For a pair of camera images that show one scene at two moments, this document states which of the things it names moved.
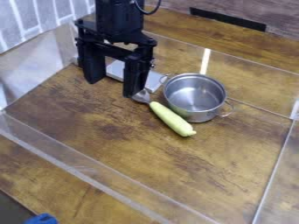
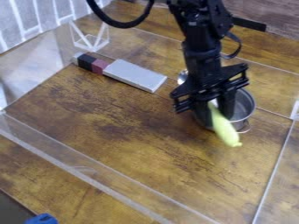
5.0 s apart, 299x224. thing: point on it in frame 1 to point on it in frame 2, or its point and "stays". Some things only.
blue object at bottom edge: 42,219 stays
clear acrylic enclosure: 188,153 stays
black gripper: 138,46 to 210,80
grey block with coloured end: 116,71 stays
